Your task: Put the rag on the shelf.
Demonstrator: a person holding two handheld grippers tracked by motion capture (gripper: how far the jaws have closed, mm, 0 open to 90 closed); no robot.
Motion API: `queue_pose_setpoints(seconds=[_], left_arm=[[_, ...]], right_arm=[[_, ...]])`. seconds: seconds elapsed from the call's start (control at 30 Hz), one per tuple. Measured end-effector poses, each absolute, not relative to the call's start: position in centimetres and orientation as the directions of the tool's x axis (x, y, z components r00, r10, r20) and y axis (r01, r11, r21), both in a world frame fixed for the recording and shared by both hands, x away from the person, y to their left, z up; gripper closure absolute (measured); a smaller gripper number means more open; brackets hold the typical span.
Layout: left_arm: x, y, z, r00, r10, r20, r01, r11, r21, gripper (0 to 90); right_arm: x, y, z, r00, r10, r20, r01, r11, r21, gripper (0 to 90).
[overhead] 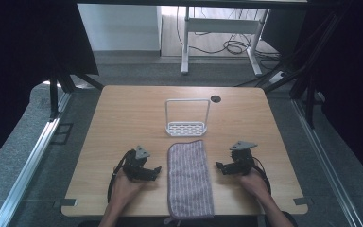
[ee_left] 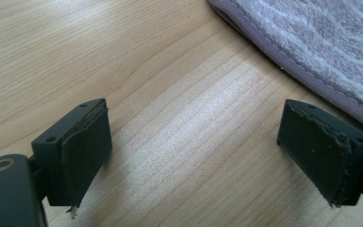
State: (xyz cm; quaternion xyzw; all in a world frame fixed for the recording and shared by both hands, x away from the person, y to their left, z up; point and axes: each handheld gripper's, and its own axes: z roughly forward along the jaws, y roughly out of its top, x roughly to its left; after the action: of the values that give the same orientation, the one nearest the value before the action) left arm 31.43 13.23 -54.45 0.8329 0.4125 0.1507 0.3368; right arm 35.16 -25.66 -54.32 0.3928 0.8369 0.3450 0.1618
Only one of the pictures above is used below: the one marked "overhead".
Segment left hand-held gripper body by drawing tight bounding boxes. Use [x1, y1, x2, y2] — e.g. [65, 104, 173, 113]
[122, 145, 155, 183]

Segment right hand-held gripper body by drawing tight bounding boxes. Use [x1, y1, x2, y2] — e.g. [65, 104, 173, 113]
[223, 140, 259, 176]

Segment striped grey towel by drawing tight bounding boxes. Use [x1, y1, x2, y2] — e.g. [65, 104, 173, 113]
[166, 139, 216, 221]

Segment person's left hand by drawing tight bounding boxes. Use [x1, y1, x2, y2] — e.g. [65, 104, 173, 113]
[109, 171, 147, 206]

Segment person's right hand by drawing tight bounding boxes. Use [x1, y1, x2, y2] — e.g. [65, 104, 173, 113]
[236, 169, 271, 203]

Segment person's dark clothing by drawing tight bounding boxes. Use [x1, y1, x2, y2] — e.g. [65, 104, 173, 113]
[77, 215, 299, 227]

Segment white power strip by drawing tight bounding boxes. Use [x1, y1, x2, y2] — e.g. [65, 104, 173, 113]
[268, 70, 288, 85]

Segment black metal stand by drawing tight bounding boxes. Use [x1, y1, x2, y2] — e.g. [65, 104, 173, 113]
[262, 9, 344, 130]
[48, 62, 106, 121]

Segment black curtain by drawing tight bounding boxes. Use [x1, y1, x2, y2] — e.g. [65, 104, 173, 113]
[261, 0, 363, 192]
[0, 0, 100, 175]

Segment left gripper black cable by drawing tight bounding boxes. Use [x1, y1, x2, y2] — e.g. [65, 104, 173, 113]
[107, 149, 134, 203]

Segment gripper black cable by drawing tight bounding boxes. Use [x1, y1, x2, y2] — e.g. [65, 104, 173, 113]
[251, 156, 272, 195]
[107, 149, 134, 203]

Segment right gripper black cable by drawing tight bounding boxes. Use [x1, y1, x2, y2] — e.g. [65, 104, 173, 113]
[251, 156, 272, 195]

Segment white wire towel rack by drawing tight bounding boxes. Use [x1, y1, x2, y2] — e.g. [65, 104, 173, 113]
[164, 97, 212, 138]

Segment aluminium floor rail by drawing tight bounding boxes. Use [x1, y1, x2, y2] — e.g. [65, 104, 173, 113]
[290, 96, 363, 227]
[0, 91, 73, 227]

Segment black floor cables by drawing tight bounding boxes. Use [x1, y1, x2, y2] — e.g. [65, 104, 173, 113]
[175, 6, 282, 65]

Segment white desk frame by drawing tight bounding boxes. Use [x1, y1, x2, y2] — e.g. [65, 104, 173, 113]
[181, 6, 270, 77]

